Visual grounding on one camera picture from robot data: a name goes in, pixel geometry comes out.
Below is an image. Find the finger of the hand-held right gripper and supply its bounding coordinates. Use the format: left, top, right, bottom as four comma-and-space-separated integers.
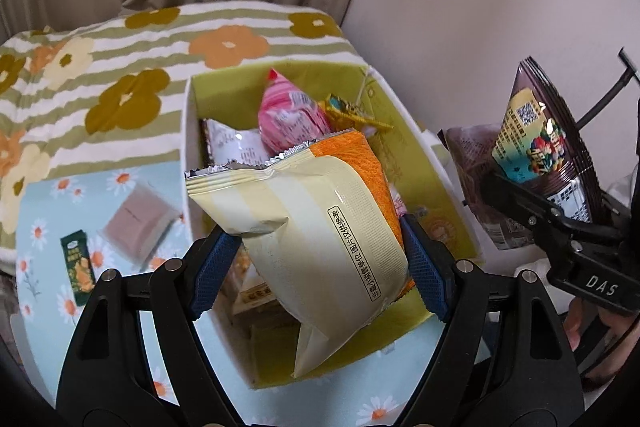
595, 191, 632, 229
480, 171, 577, 254

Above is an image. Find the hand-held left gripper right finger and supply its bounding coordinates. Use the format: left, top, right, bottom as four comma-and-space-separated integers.
400, 216, 583, 427

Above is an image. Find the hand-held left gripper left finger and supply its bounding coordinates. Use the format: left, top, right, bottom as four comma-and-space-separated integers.
57, 227, 243, 427

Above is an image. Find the dark brown snack packet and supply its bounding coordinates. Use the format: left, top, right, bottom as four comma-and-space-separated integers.
490, 56, 601, 229

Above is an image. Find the yellow-green cardboard box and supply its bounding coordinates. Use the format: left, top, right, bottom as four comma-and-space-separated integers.
181, 59, 487, 392

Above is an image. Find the cream and orange snack packet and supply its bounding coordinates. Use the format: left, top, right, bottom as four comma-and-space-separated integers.
184, 129, 417, 379

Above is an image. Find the white snack packet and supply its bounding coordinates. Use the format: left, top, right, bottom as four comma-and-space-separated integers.
200, 118, 277, 174

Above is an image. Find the yellow snack packet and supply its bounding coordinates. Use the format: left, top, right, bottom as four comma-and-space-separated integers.
320, 93, 396, 136

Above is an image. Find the pink snack packet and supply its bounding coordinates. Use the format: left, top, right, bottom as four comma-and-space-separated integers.
257, 68, 334, 156

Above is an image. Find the person's right hand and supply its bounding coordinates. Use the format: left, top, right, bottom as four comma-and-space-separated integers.
564, 297, 640, 352

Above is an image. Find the brown clear-window snack packet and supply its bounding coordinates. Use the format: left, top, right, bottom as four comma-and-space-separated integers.
439, 124, 542, 253

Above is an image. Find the clear packet with brown square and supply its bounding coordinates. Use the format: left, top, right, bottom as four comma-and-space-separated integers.
99, 181, 184, 272

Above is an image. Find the small dark green snack packet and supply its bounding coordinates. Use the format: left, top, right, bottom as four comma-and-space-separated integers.
60, 229, 99, 309

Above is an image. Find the light blue daisy-print cloth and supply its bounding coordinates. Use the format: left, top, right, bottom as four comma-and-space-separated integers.
10, 159, 418, 427

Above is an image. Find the flower-print striped blanket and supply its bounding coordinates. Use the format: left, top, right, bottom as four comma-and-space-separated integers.
0, 2, 362, 263

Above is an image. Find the black cable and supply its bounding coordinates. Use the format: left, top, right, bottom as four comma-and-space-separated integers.
575, 47, 640, 134

